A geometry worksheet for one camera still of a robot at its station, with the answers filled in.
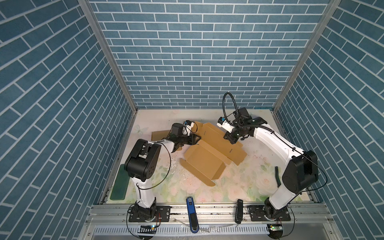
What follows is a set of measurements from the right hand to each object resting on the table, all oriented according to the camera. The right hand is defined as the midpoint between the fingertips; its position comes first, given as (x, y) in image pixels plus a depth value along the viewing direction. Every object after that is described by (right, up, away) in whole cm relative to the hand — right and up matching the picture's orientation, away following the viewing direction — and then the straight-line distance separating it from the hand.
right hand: (224, 134), depth 86 cm
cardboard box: (-43, -2, +18) cm, 47 cm away
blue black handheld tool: (-18, -38, -16) cm, 45 cm away
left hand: (-15, -3, +9) cm, 18 cm away
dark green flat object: (-58, -28, -6) cm, 65 cm away
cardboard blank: (-9, -16, +7) cm, 20 cm away
